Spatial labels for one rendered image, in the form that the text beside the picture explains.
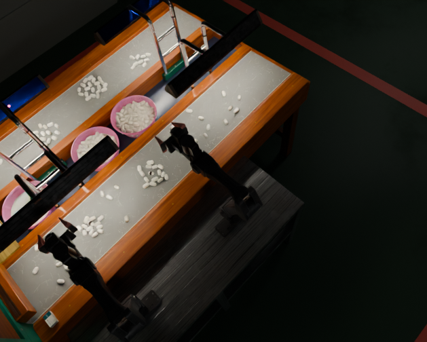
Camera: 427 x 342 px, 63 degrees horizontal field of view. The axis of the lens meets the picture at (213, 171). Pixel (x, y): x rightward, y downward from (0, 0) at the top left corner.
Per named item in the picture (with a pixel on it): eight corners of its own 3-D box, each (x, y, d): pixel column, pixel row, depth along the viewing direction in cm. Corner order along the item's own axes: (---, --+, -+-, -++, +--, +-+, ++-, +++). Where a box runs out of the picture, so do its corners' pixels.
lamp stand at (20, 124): (67, 164, 195) (20, 117, 156) (39, 188, 190) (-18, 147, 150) (49, 146, 203) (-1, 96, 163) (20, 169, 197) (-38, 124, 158)
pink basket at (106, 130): (132, 142, 197) (127, 133, 189) (109, 182, 187) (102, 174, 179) (94, 130, 204) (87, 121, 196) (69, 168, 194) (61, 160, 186)
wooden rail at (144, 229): (304, 101, 209) (309, 80, 193) (65, 345, 161) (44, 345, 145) (288, 91, 214) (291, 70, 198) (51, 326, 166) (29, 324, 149)
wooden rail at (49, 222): (251, 60, 219) (251, 47, 209) (10, 279, 170) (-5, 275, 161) (244, 56, 221) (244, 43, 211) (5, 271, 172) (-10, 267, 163)
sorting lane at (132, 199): (290, 75, 202) (291, 72, 200) (34, 324, 153) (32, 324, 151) (251, 52, 213) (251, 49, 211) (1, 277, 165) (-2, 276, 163)
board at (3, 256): (21, 246, 166) (19, 245, 165) (-6, 270, 162) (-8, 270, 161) (-12, 204, 178) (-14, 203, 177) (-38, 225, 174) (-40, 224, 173)
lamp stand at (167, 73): (189, 62, 221) (174, -1, 182) (165, 81, 216) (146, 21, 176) (168, 49, 228) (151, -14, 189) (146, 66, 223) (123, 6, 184)
